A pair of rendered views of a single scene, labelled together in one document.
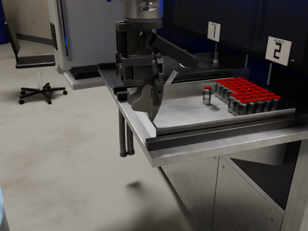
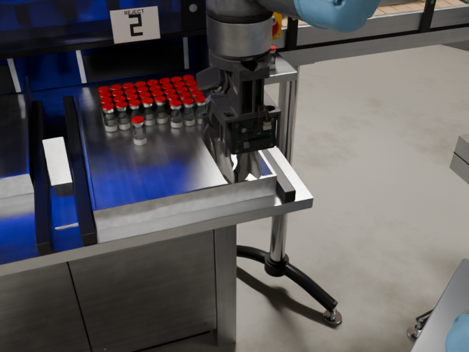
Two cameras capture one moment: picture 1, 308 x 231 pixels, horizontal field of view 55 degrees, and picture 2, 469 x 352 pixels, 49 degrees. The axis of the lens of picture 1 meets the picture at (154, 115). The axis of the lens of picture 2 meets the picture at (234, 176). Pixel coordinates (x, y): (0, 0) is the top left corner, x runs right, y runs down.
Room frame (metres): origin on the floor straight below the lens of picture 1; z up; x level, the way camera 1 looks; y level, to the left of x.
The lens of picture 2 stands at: (0.58, 0.60, 1.36)
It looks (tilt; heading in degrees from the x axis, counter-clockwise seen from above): 36 degrees down; 270
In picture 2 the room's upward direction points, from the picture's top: straight up
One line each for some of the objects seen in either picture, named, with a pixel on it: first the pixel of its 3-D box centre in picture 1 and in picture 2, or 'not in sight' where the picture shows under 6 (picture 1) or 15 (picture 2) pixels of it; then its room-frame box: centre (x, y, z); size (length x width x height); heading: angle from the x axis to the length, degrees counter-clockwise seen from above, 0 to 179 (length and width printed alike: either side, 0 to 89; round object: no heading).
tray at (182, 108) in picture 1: (203, 103); (165, 140); (0.70, -0.13, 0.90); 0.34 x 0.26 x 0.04; 108
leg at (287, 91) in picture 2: not in sight; (282, 179); (0.45, -0.60, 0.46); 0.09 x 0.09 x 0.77; 18
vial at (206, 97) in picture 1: (206, 95); (139, 131); (0.74, -0.14, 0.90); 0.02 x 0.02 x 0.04
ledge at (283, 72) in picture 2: not in sight; (257, 66); (0.53, -0.47, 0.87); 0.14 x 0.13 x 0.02; 108
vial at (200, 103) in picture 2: (243, 109); (201, 110); (0.64, -0.21, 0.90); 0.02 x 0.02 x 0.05
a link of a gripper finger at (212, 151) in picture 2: not in sight; (219, 131); (0.60, 0.01, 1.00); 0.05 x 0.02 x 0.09; 18
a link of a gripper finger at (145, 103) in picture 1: (145, 105); (250, 164); (0.56, 0.02, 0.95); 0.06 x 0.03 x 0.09; 108
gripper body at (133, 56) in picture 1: (140, 52); (241, 98); (0.58, 0.03, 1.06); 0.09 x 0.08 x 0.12; 108
